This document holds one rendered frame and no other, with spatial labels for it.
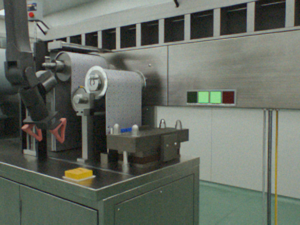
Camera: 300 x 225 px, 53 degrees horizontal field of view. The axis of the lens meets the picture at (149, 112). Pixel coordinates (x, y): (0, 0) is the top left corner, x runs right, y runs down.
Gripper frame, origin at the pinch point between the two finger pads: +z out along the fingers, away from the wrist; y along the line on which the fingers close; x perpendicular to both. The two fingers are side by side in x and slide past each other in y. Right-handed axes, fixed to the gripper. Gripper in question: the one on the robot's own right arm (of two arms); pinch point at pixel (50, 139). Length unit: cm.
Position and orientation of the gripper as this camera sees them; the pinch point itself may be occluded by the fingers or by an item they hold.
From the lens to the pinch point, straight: 108.7
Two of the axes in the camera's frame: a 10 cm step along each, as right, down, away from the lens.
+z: 2.1, 8.4, 5.0
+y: -9.1, -0.3, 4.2
